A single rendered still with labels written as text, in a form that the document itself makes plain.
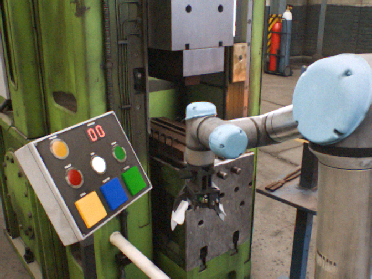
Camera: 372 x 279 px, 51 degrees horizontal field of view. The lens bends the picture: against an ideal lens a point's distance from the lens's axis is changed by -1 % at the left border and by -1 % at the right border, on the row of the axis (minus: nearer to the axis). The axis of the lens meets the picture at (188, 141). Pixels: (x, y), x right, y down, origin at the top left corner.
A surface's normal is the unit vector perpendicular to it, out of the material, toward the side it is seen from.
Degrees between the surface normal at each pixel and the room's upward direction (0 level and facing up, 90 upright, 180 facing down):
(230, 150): 90
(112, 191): 60
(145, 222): 90
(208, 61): 90
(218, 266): 90
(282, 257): 0
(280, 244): 0
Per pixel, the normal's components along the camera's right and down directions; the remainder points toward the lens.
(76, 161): 0.77, -0.34
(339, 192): -0.61, 0.22
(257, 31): 0.62, 0.26
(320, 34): -0.83, 0.18
